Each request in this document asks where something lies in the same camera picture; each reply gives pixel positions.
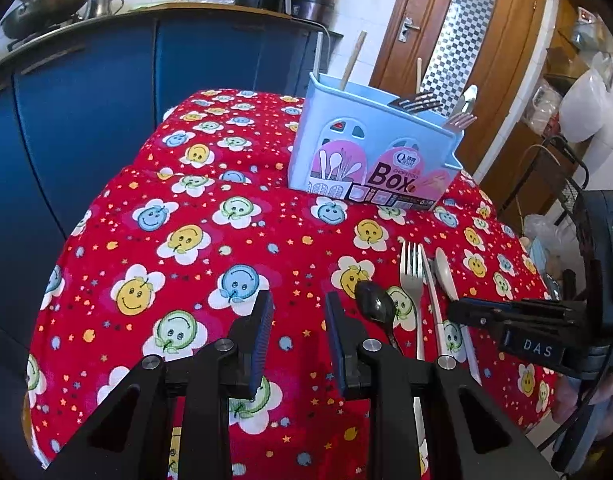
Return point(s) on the wooden door with glass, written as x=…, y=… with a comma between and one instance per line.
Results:
x=516, y=35

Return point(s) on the light blue utensil box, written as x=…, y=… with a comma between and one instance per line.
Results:
x=316, y=110

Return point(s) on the white plastic spoon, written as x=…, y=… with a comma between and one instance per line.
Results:
x=445, y=272

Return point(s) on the blue kitchen counter cabinet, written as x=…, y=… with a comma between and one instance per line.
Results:
x=86, y=110

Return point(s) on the steel knife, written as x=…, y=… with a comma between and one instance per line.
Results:
x=467, y=100

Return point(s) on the wooden shelf unit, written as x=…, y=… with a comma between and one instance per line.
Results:
x=561, y=65

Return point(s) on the white plastic bag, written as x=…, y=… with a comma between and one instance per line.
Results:
x=586, y=105

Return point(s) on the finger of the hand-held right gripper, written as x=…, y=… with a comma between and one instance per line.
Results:
x=481, y=312

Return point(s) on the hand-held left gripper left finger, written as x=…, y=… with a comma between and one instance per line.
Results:
x=261, y=350

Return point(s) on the dark cooking pot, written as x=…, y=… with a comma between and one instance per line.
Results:
x=314, y=7

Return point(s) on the white plastic knife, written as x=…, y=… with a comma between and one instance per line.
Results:
x=434, y=310

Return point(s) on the black spoon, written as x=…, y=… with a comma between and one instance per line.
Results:
x=376, y=302

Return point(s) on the person's right hand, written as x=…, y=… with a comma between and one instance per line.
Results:
x=568, y=405

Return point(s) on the large dark wok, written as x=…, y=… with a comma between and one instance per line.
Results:
x=51, y=7

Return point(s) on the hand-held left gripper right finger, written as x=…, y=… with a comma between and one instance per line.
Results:
x=336, y=350

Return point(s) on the red smiley flower tablecloth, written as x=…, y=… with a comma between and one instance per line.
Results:
x=286, y=240

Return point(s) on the small steel fork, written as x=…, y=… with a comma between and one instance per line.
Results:
x=416, y=104

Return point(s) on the clear plastic bag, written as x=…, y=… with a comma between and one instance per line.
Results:
x=546, y=232

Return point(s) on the steel kettle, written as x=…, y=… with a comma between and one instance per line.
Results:
x=104, y=5

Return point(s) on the wooden chopstick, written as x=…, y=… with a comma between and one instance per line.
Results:
x=419, y=75
x=354, y=60

